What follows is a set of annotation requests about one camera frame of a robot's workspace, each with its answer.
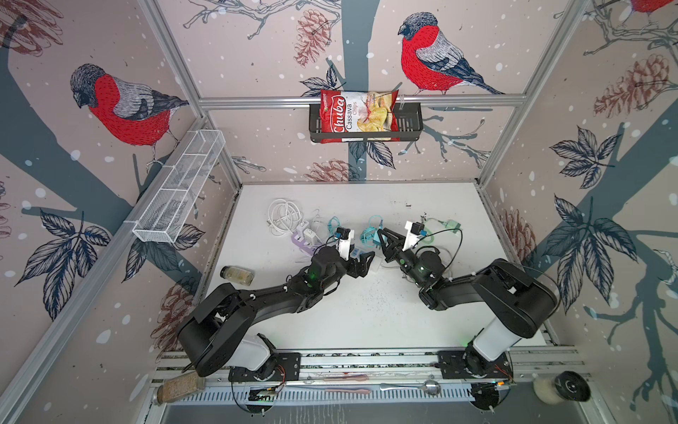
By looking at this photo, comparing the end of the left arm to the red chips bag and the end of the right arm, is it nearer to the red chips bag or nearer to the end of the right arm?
the end of the right arm

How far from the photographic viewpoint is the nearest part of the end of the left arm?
74 centimetres

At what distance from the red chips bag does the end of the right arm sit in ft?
1.11

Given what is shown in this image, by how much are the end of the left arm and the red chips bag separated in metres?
0.42

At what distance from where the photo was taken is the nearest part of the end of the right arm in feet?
2.49

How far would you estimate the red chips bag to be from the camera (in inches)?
34.4
